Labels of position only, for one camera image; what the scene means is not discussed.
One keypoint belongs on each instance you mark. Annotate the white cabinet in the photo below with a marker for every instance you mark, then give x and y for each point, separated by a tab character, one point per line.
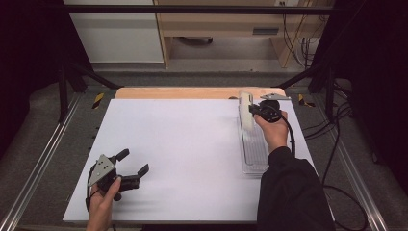
118	35

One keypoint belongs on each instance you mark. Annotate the wooden desk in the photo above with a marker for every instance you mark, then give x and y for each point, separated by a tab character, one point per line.
218	25

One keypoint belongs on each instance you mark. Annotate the aluminium rail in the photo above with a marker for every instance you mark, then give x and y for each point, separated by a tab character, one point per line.
38	163
356	179

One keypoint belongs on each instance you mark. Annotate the white board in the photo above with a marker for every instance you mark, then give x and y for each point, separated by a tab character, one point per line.
192	144

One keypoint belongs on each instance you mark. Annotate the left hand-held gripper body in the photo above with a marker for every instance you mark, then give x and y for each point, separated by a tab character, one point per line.
102	170

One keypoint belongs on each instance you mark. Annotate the clear plastic packaging tray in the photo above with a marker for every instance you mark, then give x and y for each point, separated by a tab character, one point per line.
255	150

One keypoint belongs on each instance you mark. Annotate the person's left hand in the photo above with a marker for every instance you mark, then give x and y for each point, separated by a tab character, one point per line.
101	205

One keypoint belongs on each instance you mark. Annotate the black frame strut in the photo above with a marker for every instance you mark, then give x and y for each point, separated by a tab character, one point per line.
96	78
301	77

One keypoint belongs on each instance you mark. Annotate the person's right hand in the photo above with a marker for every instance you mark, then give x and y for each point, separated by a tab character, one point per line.
274	133

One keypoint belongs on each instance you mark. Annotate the black horizontal frame bar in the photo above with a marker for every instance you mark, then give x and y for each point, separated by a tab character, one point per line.
192	9

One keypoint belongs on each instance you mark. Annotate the yellow black tape marker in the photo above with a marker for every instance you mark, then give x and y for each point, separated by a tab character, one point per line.
303	101
98	100

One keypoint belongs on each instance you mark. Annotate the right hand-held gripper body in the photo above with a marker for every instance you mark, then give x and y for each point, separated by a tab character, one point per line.
271	109

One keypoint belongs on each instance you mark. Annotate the black curtain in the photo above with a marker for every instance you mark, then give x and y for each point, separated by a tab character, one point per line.
378	80
29	64

